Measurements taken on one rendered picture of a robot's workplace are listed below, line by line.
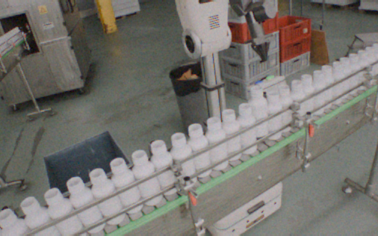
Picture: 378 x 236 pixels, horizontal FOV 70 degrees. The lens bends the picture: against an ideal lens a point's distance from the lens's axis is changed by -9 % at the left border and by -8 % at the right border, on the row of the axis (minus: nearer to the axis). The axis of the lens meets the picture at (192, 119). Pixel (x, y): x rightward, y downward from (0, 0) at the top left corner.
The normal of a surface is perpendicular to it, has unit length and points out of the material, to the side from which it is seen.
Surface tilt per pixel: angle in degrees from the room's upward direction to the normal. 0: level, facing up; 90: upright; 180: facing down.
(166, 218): 90
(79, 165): 90
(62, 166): 90
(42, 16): 90
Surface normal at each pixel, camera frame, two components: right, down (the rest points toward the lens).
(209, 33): 0.51, 0.37
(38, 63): 0.22, 0.47
